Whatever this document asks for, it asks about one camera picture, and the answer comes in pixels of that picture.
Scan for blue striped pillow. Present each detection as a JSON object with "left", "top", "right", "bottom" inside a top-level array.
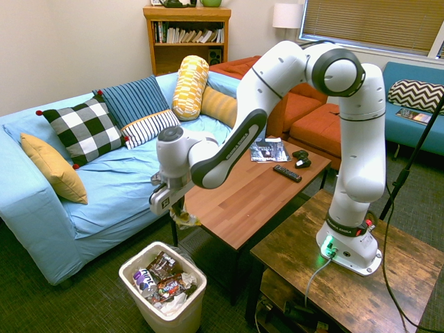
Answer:
[{"left": 92, "top": 75, "right": 171, "bottom": 130}]

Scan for black power adapter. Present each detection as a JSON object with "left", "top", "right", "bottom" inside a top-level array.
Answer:
[{"left": 283, "top": 300, "right": 318, "bottom": 322}]

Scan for teal sofa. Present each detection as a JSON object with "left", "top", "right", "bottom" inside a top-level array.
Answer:
[{"left": 383, "top": 61, "right": 444, "bottom": 157}]

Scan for leaning paperback books row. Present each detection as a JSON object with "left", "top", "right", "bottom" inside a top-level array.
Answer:
[{"left": 153, "top": 21, "right": 225, "bottom": 44}]

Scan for beige window blind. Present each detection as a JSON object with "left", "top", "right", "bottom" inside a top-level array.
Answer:
[{"left": 300, "top": 0, "right": 444, "bottom": 56}]

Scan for purple white hint bottle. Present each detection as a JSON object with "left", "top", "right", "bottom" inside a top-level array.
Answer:
[{"left": 133, "top": 267, "right": 159, "bottom": 298}]

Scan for white plastic trash bin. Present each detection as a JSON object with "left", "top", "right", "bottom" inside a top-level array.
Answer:
[{"left": 118, "top": 241, "right": 208, "bottom": 333}]

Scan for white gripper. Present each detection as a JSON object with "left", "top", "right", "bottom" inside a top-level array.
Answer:
[{"left": 148, "top": 178, "right": 194, "bottom": 221}]

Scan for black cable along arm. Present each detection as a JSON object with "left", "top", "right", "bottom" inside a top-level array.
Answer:
[{"left": 299, "top": 40, "right": 336, "bottom": 48}]

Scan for plain mustard yellow pillow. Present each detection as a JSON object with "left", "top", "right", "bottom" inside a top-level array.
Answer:
[{"left": 19, "top": 133, "right": 89, "bottom": 205}]

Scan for black remote control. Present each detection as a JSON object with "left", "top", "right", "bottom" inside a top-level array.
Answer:
[{"left": 272, "top": 164, "right": 302, "bottom": 184}]

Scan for dark brown snack wrapper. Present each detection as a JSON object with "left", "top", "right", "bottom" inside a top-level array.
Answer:
[{"left": 146, "top": 251, "right": 183, "bottom": 280}]

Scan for rustic dark wooden table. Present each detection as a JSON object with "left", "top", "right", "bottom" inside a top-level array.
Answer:
[{"left": 244, "top": 189, "right": 444, "bottom": 333}]

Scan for orange striped pillow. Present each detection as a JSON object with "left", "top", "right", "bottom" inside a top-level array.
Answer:
[{"left": 200, "top": 85, "right": 239, "bottom": 129}]

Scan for black game controller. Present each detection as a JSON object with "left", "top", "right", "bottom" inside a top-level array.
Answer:
[{"left": 291, "top": 149, "right": 312, "bottom": 169}]

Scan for red colourful snack wrapper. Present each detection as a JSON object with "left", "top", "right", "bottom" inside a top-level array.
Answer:
[{"left": 155, "top": 273, "right": 188, "bottom": 302}]

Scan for wooden bookshelf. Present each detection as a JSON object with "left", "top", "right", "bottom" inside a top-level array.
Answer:
[{"left": 142, "top": 5, "right": 232, "bottom": 76}]

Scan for orange sofa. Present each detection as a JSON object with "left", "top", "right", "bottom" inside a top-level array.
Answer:
[{"left": 207, "top": 55, "right": 329, "bottom": 139}]

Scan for dark cover business magazine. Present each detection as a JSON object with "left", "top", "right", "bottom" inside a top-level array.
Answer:
[{"left": 250, "top": 138, "right": 291, "bottom": 162}]

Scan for crumpled white tissue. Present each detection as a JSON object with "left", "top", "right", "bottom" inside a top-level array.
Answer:
[
  {"left": 180, "top": 272, "right": 198, "bottom": 289},
  {"left": 160, "top": 294, "right": 189, "bottom": 316}
]

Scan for thin black cable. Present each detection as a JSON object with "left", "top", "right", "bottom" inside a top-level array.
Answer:
[{"left": 381, "top": 183, "right": 444, "bottom": 333}]

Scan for orange ottoman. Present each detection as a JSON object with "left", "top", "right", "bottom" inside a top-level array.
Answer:
[{"left": 287, "top": 103, "right": 343, "bottom": 171}]

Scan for black camera stand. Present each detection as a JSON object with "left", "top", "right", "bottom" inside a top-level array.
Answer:
[{"left": 379, "top": 96, "right": 444, "bottom": 221}]

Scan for grey cable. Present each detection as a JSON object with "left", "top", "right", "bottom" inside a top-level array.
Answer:
[{"left": 304, "top": 256, "right": 334, "bottom": 309}]

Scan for reddish wooden coffee table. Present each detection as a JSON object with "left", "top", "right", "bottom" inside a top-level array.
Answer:
[{"left": 169, "top": 137, "right": 332, "bottom": 306}]

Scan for yellow white patterned bolster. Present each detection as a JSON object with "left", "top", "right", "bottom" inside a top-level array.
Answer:
[{"left": 171, "top": 55, "right": 210, "bottom": 121}]

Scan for dark colourful magazine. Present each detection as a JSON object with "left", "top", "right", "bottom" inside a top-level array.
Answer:
[{"left": 394, "top": 107, "right": 433, "bottom": 126}]

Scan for light blue sofa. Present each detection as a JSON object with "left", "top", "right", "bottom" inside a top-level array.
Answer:
[{"left": 0, "top": 71, "right": 240, "bottom": 286}]

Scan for black white checkered pillow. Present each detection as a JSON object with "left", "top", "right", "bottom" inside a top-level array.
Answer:
[{"left": 35, "top": 90, "right": 130, "bottom": 170}]

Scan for yellow silver chip bag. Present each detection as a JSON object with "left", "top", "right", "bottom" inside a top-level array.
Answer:
[{"left": 172, "top": 204, "right": 203, "bottom": 230}]

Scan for black white shelf ornament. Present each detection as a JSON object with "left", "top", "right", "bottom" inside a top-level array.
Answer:
[{"left": 161, "top": 0, "right": 198, "bottom": 8}]

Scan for black white chevron pillow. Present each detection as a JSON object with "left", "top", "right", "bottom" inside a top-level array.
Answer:
[{"left": 387, "top": 78, "right": 444, "bottom": 115}]

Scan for magazine under dark magazine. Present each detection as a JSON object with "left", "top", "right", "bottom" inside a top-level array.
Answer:
[{"left": 249, "top": 137, "right": 293, "bottom": 164}]

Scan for white navy striped pillow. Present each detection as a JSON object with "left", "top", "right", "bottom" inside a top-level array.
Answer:
[{"left": 120, "top": 109, "right": 182, "bottom": 151}]

